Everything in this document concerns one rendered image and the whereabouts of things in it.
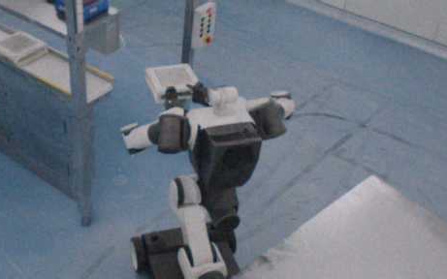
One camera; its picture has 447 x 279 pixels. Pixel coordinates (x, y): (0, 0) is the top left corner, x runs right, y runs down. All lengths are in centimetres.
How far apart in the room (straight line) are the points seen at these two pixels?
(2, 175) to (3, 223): 44
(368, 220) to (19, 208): 208
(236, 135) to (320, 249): 58
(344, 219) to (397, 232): 21
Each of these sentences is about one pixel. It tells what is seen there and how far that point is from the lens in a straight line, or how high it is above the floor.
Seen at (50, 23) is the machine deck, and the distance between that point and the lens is 273.
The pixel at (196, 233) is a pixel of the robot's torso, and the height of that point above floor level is 40.
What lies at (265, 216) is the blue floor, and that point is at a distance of 355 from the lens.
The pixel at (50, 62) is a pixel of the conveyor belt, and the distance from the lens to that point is 328.
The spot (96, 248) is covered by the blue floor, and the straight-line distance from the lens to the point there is 328.
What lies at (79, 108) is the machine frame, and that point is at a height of 89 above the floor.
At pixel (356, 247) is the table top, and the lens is 238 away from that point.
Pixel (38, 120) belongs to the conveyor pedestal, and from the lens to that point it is 338.
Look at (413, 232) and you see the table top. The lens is 255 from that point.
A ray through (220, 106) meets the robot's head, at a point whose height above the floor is 126.
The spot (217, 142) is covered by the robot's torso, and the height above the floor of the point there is 121.
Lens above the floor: 250
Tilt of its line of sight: 36 degrees down
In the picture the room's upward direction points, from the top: 3 degrees clockwise
